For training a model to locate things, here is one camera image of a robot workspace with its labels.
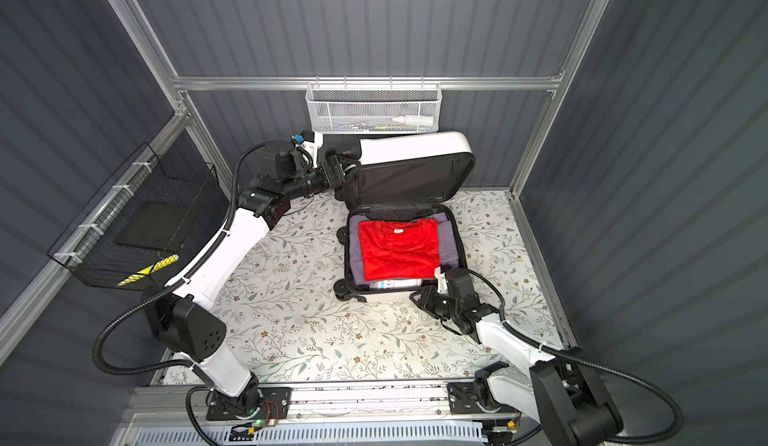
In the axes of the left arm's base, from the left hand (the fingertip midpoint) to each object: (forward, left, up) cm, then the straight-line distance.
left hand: (355, 167), depth 73 cm
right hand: (-21, -15, -33) cm, 42 cm away
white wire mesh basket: (+59, -6, -16) cm, 61 cm away
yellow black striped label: (-20, +47, -11) cm, 52 cm away
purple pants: (-2, -27, -30) cm, 40 cm away
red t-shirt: (-4, -14, -30) cm, 33 cm away
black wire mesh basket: (-3, +52, -9) cm, 53 cm away
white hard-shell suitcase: (+7, -14, -9) cm, 18 cm away
